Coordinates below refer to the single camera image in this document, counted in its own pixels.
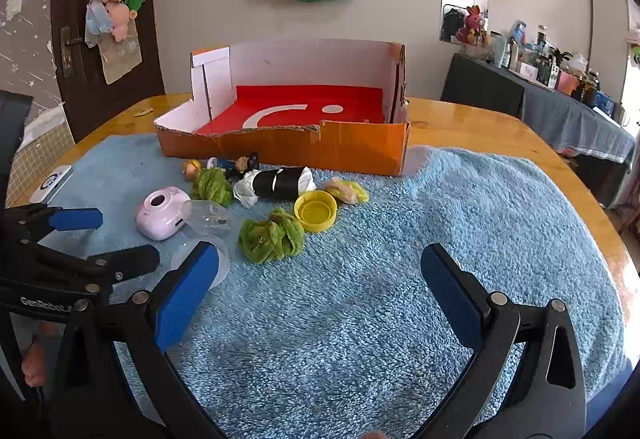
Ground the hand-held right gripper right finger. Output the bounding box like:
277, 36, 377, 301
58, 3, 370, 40
420, 243, 587, 439

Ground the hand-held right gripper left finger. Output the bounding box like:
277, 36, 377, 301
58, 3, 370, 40
50, 240, 221, 439

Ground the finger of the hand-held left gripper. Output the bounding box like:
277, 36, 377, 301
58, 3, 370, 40
20, 244, 161, 294
5, 204, 104, 241

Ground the clear plastic capsule lid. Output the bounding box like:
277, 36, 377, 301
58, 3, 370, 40
171, 234, 231, 290

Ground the pink toy camera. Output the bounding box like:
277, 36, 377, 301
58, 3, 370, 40
136, 186, 193, 241

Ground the clear plastic capsule dome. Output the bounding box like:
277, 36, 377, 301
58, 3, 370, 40
182, 200, 236, 237

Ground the green lettuce toy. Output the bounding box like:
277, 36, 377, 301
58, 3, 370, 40
237, 208, 305, 265

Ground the green yarn ball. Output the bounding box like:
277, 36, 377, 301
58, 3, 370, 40
191, 168, 235, 207

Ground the dark-haired blue figurine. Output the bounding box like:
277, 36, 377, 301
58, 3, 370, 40
207, 153, 261, 180

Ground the black white plush sushi roll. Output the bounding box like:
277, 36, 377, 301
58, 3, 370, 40
232, 166, 317, 209

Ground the yellow pink yarn ball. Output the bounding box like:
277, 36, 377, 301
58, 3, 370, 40
322, 178, 370, 205

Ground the yellow bottle cap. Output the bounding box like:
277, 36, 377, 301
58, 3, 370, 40
294, 193, 338, 232

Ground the orange cardboard box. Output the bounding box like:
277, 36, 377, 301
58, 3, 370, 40
154, 38, 412, 177

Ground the white remote device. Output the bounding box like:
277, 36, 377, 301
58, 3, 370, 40
29, 165, 74, 204

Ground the blue fluffy towel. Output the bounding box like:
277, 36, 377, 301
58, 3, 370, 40
10, 134, 628, 439

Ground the dark wooden door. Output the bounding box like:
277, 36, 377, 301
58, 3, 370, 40
50, 0, 166, 142

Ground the blue face mask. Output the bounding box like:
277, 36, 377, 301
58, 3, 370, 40
84, 2, 113, 49

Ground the cloth covered side table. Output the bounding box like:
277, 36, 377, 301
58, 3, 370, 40
440, 52, 638, 207

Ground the cluttered side table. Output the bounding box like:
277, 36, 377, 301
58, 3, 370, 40
487, 19, 628, 120

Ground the pink rabbit plush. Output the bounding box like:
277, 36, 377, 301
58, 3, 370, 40
456, 5, 487, 45

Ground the white refrigerator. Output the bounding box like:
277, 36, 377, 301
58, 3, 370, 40
589, 0, 631, 90

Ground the metal door handle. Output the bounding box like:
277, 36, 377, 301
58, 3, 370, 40
60, 26, 83, 79

